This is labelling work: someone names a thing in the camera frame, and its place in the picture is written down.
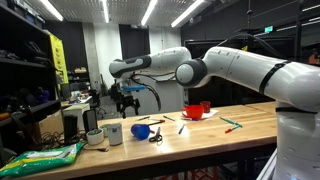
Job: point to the green wipes pack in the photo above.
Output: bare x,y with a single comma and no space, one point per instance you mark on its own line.
40,160

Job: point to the thin green pen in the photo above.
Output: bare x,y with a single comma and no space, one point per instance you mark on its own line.
226,120

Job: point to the green capped white marker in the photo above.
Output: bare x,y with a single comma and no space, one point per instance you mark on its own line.
237,124
169,118

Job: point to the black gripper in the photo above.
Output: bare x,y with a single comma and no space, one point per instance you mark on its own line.
128,99

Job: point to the red mug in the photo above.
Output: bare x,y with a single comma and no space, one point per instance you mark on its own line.
205,106

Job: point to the ceiling light strip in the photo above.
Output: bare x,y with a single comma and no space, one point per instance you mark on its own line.
149,11
186,13
51,10
105,10

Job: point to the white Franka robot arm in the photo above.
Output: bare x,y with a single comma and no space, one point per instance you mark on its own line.
240,66

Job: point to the white desk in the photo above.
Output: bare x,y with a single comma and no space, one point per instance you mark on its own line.
81,99

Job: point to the thin black pen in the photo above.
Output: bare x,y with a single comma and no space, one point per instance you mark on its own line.
154,123

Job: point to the black shelving unit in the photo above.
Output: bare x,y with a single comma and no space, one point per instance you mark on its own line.
23,63

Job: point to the white paper sheet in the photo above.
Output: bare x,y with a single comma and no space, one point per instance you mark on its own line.
210,115

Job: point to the green exit sign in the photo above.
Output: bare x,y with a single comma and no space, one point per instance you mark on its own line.
268,29

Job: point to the dark green pen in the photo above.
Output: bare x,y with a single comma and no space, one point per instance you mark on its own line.
143,118

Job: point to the white metal frame bar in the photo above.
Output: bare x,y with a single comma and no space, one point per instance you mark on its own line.
265,166

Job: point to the red capped white pen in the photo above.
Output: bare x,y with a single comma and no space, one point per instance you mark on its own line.
162,120

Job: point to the red metal stool legs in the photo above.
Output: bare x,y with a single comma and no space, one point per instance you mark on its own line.
200,174

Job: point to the red bowl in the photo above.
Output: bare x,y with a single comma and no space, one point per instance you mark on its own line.
193,111

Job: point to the dark storage shelf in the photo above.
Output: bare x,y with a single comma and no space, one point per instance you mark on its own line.
80,70

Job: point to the black computer monitor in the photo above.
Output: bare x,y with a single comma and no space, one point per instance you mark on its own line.
65,90

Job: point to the black box speaker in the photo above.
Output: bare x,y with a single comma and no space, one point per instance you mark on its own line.
90,120
70,128

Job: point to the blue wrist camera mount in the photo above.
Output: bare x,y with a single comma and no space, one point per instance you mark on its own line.
133,88

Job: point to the cardboard box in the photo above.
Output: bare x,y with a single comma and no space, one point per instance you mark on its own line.
50,125

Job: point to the black office chair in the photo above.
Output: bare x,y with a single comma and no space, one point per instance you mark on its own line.
95,100

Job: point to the white succulent plant pot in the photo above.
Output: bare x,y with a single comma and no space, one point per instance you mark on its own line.
95,136
104,128

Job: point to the white enamel mug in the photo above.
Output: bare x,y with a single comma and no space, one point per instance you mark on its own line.
115,134

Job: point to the blue plastic cup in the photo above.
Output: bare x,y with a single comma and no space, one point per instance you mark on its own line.
140,131

